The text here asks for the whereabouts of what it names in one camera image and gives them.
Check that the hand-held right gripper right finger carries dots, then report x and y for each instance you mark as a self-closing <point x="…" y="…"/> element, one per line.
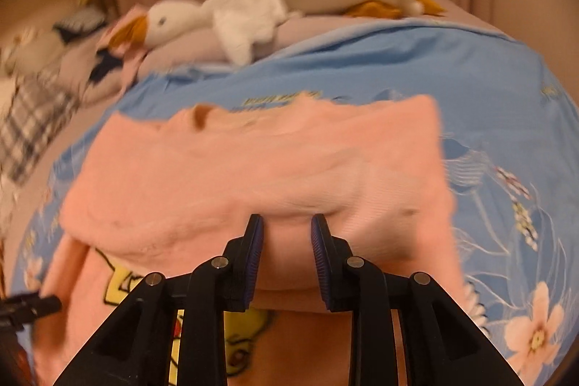
<point x="320" y="252"/>

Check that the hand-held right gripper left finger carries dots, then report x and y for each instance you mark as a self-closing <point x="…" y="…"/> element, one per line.
<point x="254" y="250"/>

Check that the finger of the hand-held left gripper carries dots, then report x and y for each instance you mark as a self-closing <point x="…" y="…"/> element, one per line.
<point x="41" y="304"/>

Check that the pink cartoon print sweater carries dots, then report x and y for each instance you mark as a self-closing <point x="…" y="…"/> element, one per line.
<point x="253" y="178"/>

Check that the plaid cloth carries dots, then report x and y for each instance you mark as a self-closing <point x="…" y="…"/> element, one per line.
<point x="31" y="119"/>

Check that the lilac pillow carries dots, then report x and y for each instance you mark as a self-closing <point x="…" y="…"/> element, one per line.
<point x="199" y="44"/>

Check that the blue floral printed blanket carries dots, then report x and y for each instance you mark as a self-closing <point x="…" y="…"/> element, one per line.
<point x="475" y="105"/>

